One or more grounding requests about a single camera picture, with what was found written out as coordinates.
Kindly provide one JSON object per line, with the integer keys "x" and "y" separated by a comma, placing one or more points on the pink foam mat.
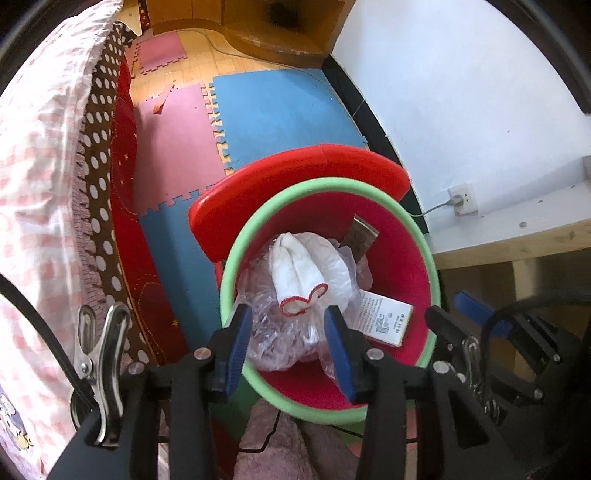
{"x": 180, "y": 152}
{"x": 159, "y": 53}

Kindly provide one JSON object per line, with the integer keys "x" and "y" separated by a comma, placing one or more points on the white printed cardboard box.
{"x": 383, "y": 318}

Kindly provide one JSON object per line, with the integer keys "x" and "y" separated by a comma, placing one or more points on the pink plaid blanket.
{"x": 37, "y": 161}

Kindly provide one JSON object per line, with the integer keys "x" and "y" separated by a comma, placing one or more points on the light wooden table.
{"x": 508, "y": 244}

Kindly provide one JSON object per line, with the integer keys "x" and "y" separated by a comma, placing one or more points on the clear plastic bag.
{"x": 272, "y": 332}

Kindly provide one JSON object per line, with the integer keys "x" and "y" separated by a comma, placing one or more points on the person's pink fleece clothing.
{"x": 295, "y": 452}

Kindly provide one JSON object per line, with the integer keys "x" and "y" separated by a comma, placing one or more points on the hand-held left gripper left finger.
{"x": 240, "y": 355}

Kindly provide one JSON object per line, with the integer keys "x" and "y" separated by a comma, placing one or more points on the blue foam mat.
{"x": 171, "y": 258}
{"x": 277, "y": 115}

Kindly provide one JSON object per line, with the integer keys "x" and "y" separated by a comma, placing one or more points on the beige tube orange band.
{"x": 360, "y": 240}

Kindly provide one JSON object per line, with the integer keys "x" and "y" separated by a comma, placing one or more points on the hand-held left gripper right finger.
{"x": 339, "y": 360}

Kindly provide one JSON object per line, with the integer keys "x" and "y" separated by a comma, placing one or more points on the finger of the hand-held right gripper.
{"x": 475, "y": 307}
{"x": 445, "y": 332}

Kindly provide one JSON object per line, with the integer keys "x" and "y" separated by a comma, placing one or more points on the polka dot bed sheet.
{"x": 99, "y": 161}

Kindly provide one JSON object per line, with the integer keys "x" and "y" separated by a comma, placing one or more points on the metal spring clip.
{"x": 108, "y": 360}
{"x": 473, "y": 355}

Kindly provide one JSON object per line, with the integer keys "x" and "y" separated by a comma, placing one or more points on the white wall socket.
{"x": 466, "y": 203}

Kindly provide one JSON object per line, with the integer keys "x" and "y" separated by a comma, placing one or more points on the orange paper scrap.
{"x": 162, "y": 104}

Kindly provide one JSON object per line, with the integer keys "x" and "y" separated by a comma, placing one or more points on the red bin with green rim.
{"x": 295, "y": 170}

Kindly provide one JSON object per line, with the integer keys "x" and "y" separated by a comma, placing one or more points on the wooden corner shelf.
{"x": 258, "y": 41}

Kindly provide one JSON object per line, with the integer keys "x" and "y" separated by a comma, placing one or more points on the white glove red cuff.
{"x": 295, "y": 267}

